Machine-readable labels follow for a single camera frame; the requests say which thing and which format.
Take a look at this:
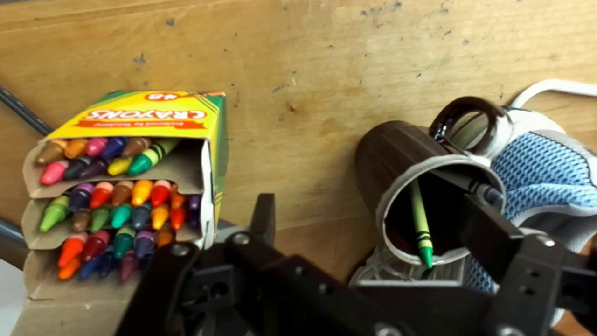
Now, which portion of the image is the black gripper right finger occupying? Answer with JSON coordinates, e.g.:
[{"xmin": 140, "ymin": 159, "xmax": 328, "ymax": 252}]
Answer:
[{"xmin": 455, "ymin": 192, "xmax": 597, "ymax": 336}]

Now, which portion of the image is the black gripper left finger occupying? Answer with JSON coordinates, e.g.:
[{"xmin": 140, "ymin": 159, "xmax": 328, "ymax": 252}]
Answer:
[{"xmin": 117, "ymin": 192, "xmax": 375, "ymax": 336}]

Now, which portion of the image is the green crayon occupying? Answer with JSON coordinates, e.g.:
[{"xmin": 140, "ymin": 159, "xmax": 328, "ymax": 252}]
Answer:
[{"xmin": 408, "ymin": 179, "xmax": 436, "ymax": 271}]

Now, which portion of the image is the dark brown mug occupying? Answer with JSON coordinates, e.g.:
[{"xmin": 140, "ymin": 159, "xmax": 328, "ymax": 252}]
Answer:
[{"xmin": 352, "ymin": 95, "xmax": 509, "ymax": 269}]

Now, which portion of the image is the yellow green crayon box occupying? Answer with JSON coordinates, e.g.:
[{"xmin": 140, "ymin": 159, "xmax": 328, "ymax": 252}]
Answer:
[{"xmin": 11, "ymin": 90, "xmax": 229, "ymax": 336}]

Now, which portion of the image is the black marker pen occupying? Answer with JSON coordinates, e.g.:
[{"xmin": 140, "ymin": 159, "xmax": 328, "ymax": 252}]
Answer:
[{"xmin": 427, "ymin": 166, "xmax": 507, "ymax": 207}]

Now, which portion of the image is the grey blue sneaker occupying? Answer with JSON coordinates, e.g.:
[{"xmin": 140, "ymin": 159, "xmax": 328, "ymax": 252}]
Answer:
[{"xmin": 347, "ymin": 105, "xmax": 597, "ymax": 332}]

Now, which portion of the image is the dark pen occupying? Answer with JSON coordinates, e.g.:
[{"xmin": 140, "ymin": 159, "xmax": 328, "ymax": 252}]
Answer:
[{"xmin": 0, "ymin": 217, "xmax": 30, "ymax": 269}]

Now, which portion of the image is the wooden roll-top desk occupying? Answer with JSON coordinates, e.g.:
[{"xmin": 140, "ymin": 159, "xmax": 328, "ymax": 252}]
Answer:
[{"xmin": 0, "ymin": 0, "xmax": 597, "ymax": 336}]

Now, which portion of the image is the black lamp cable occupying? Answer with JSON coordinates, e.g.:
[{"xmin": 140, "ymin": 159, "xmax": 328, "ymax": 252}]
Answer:
[{"xmin": 0, "ymin": 84, "xmax": 54, "ymax": 138}]

